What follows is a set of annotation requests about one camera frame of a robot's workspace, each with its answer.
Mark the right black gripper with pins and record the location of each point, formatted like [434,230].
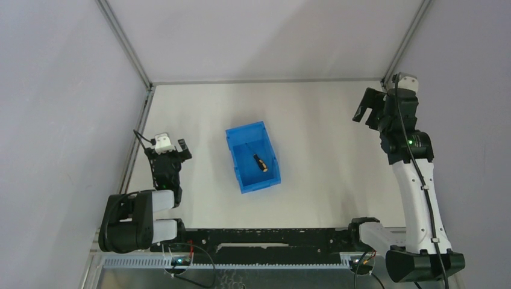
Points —
[372,99]

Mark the right controller board with cables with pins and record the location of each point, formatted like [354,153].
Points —
[361,267]

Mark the controller board with cables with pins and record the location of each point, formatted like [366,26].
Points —
[180,264]
[361,267]

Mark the black yellow screwdriver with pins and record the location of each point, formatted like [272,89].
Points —
[261,164]

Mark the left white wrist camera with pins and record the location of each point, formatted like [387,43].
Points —
[163,143]

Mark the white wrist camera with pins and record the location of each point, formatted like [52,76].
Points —
[163,143]
[406,81]

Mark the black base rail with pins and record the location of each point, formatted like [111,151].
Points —
[263,247]

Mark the blue plastic bin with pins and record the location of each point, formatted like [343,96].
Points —
[247,172]

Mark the left controller board with cables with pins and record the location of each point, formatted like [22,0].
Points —
[180,264]

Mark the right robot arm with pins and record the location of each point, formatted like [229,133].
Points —
[425,252]

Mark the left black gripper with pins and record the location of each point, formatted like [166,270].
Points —
[168,156]

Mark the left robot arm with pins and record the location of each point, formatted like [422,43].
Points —
[129,221]

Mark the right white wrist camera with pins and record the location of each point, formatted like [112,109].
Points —
[406,81]

